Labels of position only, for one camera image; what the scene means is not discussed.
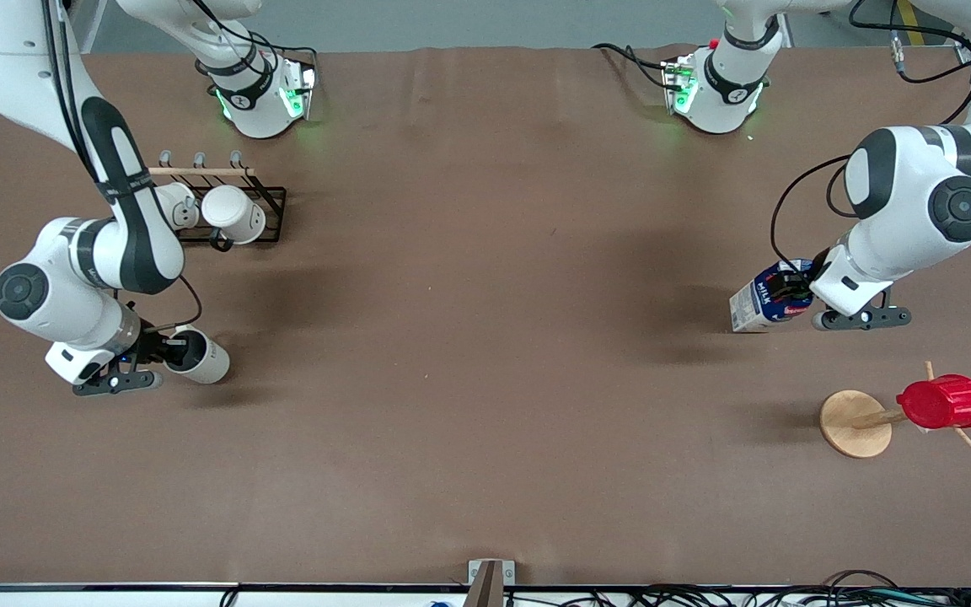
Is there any grey ceramic mug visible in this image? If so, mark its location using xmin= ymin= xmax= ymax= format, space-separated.
xmin=164 ymin=327 xmax=231 ymax=385

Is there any white mug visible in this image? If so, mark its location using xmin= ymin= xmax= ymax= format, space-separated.
xmin=201 ymin=185 xmax=267 ymax=245
xmin=157 ymin=182 xmax=200 ymax=230

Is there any brown table cover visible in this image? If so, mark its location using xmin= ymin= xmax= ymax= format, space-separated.
xmin=0 ymin=44 xmax=971 ymax=588

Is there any black wire mug rack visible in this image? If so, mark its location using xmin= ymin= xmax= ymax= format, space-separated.
xmin=148 ymin=150 xmax=287 ymax=252

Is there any tangle of black cables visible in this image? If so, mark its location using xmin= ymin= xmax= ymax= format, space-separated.
xmin=502 ymin=569 xmax=971 ymax=607

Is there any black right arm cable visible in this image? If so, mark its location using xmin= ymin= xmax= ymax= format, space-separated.
xmin=147 ymin=274 xmax=203 ymax=335

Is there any red plastic cup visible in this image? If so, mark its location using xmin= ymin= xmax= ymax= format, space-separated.
xmin=896 ymin=374 xmax=971 ymax=431

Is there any black base cable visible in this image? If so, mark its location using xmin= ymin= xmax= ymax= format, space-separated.
xmin=591 ymin=42 xmax=673 ymax=90

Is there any blue white milk carton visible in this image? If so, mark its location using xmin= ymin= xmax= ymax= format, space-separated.
xmin=729 ymin=261 xmax=815 ymax=334

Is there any wooden mug tree stand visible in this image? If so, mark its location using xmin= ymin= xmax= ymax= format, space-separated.
xmin=819 ymin=361 xmax=971 ymax=459

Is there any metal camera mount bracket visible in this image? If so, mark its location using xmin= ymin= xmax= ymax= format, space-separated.
xmin=467 ymin=559 xmax=516 ymax=607

